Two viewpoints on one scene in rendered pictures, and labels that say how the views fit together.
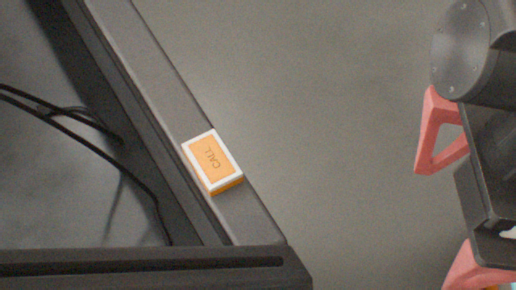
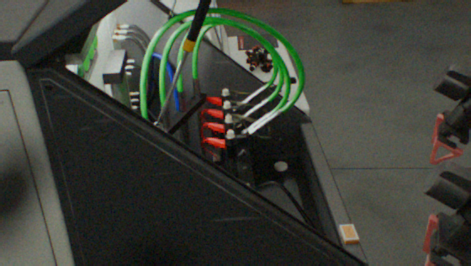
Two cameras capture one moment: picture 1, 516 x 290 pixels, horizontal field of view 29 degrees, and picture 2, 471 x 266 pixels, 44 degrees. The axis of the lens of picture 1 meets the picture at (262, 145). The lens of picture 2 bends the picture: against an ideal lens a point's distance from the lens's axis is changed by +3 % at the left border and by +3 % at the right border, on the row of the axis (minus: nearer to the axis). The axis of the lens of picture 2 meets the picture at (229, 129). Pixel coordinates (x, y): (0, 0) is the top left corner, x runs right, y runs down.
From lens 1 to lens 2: 0.60 m
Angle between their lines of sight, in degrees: 32
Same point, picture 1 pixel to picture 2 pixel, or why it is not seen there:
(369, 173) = not seen: outside the picture
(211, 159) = (348, 231)
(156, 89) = (336, 210)
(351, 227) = not seen: outside the picture
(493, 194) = (441, 240)
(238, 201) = (354, 247)
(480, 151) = (441, 229)
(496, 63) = (440, 181)
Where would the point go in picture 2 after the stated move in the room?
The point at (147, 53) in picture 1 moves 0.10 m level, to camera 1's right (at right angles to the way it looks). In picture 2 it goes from (336, 199) to (380, 207)
